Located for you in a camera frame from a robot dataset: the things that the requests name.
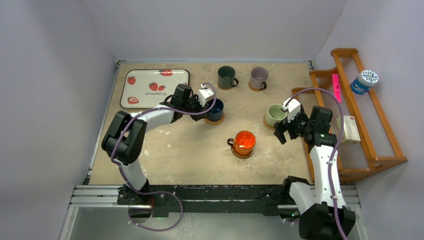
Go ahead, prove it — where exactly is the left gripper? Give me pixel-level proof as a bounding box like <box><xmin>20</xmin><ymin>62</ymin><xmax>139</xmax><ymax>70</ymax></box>
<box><xmin>182</xmin><ymin>94</ymin><xmax>208</xmax><ymax>122</ymax></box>

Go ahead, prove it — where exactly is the pale green mug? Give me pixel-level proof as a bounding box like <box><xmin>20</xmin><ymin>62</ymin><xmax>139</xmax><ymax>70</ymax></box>
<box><xmin>265</xmin><ymin>103</ymin><xmax>287</xmax><ymax>127</ymax></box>

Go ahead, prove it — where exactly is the navy blue mug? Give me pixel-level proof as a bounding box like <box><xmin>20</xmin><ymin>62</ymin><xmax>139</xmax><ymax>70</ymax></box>
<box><xmin>207</xmin><ymin>98</ymin><xmax>224</xmax><ymax>122</ymax></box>

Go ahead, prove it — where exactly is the orange mug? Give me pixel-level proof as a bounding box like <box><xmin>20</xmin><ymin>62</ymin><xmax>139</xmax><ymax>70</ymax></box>
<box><xmin>226</xmin><ymin>130</ymin><xmax>257</xmax><ymax>155</ymax></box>

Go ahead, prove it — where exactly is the light wooden coaster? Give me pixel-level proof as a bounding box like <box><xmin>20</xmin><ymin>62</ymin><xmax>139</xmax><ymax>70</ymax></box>
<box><xmin>217</xmin><ymin>82</ymin><xmax>233</xmax><ymax>91</ymax></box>
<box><xmin>248</xmin><ymin>82</ymin><xmax>267</xmax><ymax>92</ymax></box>

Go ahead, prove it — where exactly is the dark green mug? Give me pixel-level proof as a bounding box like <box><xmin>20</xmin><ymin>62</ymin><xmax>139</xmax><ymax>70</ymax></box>
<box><xmin>217</xmin><ymin>65</ymin><xmax>239</xmax><ymax>88</ymax></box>

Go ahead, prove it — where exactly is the dark brown wooden coaster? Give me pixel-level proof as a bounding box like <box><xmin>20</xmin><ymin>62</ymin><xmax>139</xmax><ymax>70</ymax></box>
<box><xmin>231</xmin><ymin>148</ymin><xmax>255</xmax><ymax>159</ymax></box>

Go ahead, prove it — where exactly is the purple mug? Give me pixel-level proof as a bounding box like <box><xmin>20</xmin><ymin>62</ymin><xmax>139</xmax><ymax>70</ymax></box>
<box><xmin>249</xmin><ymin>66</ymin><xmax>269</xmax><ymax>89</ymax></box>

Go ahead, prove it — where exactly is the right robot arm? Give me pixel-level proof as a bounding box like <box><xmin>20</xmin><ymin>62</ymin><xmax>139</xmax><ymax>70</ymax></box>
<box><xmin>274</xmin><ymin>103</ymin><xmax>356</xmax><ymax>240</ymax></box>

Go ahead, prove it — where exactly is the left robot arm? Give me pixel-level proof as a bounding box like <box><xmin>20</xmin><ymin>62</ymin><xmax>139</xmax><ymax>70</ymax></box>
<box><xmin>101</xmin><ymin>82</ymin><xmax>217</xmax><ymax>205</ymax></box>

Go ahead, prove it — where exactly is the strawberry print tray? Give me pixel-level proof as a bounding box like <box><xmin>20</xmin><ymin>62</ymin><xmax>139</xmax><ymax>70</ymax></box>
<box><xmin>120</xmin><ymin>69</ymin><xmax>190</xmax><ymax>109</ymax></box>

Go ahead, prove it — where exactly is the white card box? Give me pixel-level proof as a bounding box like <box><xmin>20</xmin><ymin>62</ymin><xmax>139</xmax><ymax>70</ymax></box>
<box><xmin>337</xmin><ymin>115</ymin><xmax>361</xmax><ymax>144</ymax></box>

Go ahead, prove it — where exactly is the pink marker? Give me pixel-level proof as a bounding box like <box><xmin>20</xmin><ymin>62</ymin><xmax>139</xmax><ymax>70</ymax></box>
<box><xmin>332</xmin><ymin>73</ymin><xmax>342</xmax><ymax>103</ymax></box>

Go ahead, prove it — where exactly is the wooden tiered rack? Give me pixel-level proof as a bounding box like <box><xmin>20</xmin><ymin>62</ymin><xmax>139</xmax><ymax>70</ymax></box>
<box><xmin>309</xmin><ymin>48</ymin><xmax>408</xmax><ymax>183</ymax></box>

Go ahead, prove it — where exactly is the blue jar white lid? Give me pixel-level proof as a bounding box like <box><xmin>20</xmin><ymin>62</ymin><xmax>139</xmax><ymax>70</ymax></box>
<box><xmin>350</xmin><ymin>70</ymin><xmax>379</xmax><ymax>95</ymax></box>

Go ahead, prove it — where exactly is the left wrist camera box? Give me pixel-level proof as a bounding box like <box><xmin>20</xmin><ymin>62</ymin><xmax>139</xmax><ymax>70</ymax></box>
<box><xmin>197</xmin><ymin>88</ymin><xmax>215</xmax><ymax>107</ymax></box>

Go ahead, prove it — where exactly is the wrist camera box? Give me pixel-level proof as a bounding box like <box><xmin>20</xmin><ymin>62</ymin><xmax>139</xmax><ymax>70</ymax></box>
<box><xmin>281</xmin><ymin>98</ymin><xmax>302</xmax><ymax>123</ymax></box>
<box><xmin>197</xmin><ymin>88</ymin><xmax>215</xmax><ymax>107</ymax></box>

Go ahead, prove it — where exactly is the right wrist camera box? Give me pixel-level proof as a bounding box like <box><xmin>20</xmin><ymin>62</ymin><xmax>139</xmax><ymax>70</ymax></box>
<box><xmin>281</xmin><ymin>98</ymin><xmax>302</xmax><ymax>123</ymax></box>

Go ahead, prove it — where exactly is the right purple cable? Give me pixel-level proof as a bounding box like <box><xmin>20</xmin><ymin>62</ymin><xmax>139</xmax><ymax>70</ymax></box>
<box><xmin>283</xmin><ymin>87</ymin><xmax>349</xmax><ymax>240</ymax></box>

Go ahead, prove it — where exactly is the purple cable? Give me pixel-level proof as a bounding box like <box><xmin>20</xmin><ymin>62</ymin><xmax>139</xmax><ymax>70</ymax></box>
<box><xmin>109</xmin><ymin>82</ymin><xmax>218</xmax><ymax>232</ymax></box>
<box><xmin>283</xmin><ymin>87</ymin><xmax>349</xmax><ymax>240</ymax></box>

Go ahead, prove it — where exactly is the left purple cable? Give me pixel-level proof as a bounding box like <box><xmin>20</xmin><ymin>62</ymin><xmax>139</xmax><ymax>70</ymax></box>
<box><xmin>109</xmin><ymin>82</ymin><xmax>218</xmax><ymax>232</ymax></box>

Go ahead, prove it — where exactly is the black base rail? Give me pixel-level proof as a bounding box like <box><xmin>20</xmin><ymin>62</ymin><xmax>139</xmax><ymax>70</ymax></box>
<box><xmin>70</xmin><ymin>184</ymin><xmax>315</xmax><ymax>219</ymax></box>

